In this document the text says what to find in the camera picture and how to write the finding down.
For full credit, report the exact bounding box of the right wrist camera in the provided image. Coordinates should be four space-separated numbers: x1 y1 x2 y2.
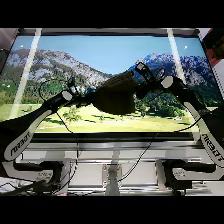
134 61 155 84

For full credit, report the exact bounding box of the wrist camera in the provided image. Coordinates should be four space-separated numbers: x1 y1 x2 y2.
134 61 155 84
66 76 80 96

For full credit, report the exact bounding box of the black cable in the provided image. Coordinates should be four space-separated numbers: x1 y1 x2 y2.
37 77 81 174
117 114 205 184

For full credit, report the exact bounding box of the dark brown garment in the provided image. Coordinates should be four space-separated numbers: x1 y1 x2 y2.
91 70 140 116

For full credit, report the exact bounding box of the silver frame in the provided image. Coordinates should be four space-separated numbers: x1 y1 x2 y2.
0 132 224 196

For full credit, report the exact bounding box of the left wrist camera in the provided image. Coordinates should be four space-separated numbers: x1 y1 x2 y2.
66 76 80 96

